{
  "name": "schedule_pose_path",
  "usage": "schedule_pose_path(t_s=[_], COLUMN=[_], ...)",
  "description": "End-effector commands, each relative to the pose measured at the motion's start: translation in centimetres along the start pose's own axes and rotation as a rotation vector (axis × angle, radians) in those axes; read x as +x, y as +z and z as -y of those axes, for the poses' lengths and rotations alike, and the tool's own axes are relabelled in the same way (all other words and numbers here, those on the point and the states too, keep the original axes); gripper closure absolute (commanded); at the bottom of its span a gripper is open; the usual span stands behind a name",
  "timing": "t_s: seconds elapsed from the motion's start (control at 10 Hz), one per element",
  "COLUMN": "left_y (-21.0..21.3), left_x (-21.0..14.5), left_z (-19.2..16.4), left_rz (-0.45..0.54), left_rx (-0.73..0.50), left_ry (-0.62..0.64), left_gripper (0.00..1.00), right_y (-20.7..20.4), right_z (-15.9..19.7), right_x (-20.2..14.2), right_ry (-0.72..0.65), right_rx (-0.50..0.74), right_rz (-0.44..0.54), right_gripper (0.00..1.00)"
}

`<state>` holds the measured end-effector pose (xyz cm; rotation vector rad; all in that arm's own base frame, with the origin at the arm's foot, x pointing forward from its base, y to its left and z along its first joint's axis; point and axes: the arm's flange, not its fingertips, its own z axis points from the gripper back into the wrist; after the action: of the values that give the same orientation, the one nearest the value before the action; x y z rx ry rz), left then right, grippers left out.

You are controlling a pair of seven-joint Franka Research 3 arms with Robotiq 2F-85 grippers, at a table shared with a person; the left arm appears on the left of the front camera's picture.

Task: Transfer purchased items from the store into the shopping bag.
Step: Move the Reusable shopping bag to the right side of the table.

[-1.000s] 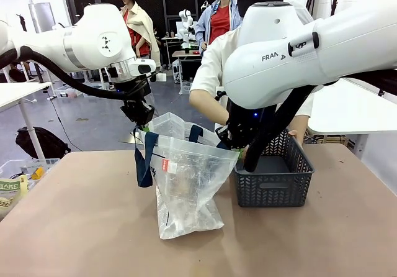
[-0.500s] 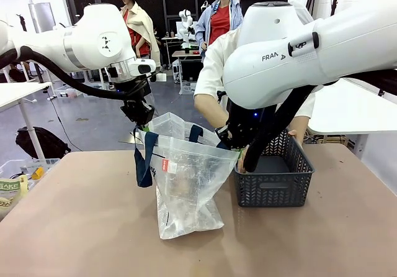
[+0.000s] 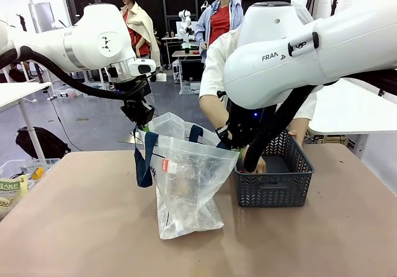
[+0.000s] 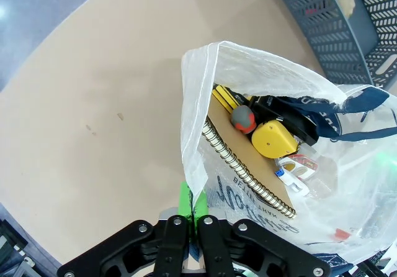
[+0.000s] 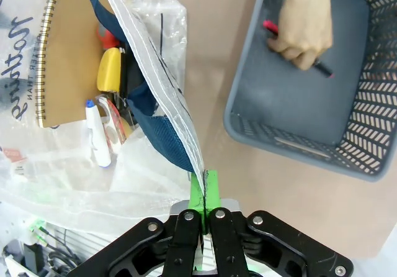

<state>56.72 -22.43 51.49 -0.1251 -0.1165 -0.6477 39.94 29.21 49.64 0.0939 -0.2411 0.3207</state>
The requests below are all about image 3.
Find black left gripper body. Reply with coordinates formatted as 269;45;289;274
120;100;155;125

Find black backpack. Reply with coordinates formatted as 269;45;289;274
15;126;72;160

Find dark background desk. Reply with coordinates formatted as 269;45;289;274
171;49;202;83

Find white side table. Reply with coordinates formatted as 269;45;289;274
306;78;397;135

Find yellow green snack packet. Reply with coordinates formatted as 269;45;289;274
0;174;29;212

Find clear floor storage bins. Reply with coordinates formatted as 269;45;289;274
54;83;79;99

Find person in blue shirt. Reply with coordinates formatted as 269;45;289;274
195;0;246;63

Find translucent white shopping bag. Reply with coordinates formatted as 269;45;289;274
133;112;241;240

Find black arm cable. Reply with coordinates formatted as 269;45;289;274
0;45;149;101
243;68;397;174

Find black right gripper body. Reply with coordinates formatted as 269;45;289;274
225;101;264;149

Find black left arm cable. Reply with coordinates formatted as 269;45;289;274
0;45;149;101

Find mannequin in beige coat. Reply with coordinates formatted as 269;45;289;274
113;0;162;70

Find clear plastic storage bin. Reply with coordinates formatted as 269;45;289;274
0;158;61;197

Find dark grey plastic basket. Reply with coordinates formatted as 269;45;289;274
234;130;316;209

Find thin black floor cable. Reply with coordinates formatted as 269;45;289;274
46;89;84;152

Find white floor crate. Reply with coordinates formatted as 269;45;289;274
181;81;202;96

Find person's right forearm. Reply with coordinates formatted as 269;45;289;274
200;96;232;135

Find white height-adjustable table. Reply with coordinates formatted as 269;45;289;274
0;82;53;160

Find person's right hand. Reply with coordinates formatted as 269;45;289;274
254;155;267;175

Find flat metal floor plate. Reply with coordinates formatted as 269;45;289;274
118;130;144;145

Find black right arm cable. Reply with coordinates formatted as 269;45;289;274
243;68;397;174

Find small yellow box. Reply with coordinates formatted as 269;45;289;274
30;166;46;181

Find person's left forearm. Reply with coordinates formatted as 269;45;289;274
290;117;311;145

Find person in white t-shirt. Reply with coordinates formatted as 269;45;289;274
198;0;320;129

